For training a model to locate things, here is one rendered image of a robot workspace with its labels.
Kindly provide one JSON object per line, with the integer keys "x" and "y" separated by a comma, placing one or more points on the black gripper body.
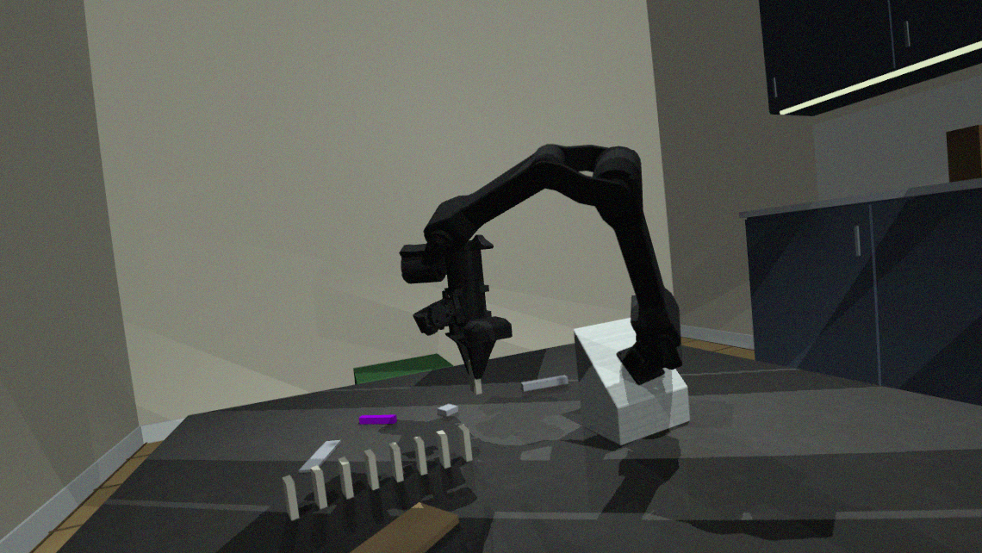
{"x": 479, "y": 326}

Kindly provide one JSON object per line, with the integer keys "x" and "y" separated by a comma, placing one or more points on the purple domino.
{"x": 377, "y": 419}

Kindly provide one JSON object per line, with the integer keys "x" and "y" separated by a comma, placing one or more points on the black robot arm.
{"x": 615, "y": 189}

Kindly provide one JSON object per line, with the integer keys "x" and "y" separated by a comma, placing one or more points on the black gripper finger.
{"x": 463, "y": 350}
{"x": 478, "y": 355}

